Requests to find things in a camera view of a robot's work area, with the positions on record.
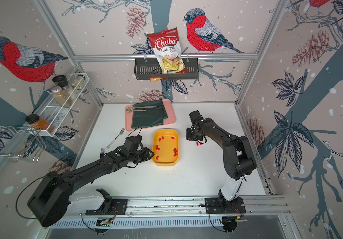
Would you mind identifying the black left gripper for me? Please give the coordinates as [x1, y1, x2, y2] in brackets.
[129, 147, 157, 163]

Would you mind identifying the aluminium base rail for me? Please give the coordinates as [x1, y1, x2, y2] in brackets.
[44, 195, 291, 219]

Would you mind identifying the long gold colourful spoon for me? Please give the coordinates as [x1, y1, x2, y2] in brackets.
[128, 106, 162, 109]

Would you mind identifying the dark green cloth napkin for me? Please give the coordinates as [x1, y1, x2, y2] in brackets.
[131, 100, 168, 128]

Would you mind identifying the aluminium horizontal frame bar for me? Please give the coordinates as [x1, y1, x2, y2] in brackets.
[73, 53, 260, 62]

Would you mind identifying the white wire spice rack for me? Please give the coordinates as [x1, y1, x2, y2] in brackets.
[24, 73, 90, 137]

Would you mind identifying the pink plastic tray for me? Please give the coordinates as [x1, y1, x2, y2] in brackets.
[125, 99, 176, 131]

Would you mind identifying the orange spice jar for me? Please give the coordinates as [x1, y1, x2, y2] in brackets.
[25, 114, 54, 133]

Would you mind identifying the Chuba cassava chips bag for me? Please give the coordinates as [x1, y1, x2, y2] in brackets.
[148, 28, 187, 74]

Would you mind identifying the black lid spice jar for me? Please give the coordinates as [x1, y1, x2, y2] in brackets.
[52, 75, 69, 90]

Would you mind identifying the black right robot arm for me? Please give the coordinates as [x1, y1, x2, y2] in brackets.
[185, 111, 257, 214]

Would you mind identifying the black wire wall basket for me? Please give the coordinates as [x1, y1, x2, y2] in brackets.
[134, 58, 199, 80]

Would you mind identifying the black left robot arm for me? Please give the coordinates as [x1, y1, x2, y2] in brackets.
[27, 135, 155, 227]

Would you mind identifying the small silver spoon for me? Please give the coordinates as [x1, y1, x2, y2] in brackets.
[125, 108, 147, 113]

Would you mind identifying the aluminium corner frame post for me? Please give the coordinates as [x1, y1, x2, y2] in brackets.
[33, 0, 103, 108]

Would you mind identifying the fork with white handle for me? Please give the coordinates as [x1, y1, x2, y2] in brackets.
[106, 128, 125, 149]

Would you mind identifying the chrome wire holder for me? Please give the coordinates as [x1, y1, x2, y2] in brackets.
[0, 125, 47, 163]

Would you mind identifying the clear spice jar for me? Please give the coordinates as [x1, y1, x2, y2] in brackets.
[71, 75, 85, 90]

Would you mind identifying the yellow plastic storage box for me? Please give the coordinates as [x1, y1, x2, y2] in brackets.
[152, 128, 179, 166]

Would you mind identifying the silver lid spice jar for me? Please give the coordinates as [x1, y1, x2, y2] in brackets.
[51, 86, 72, 108]

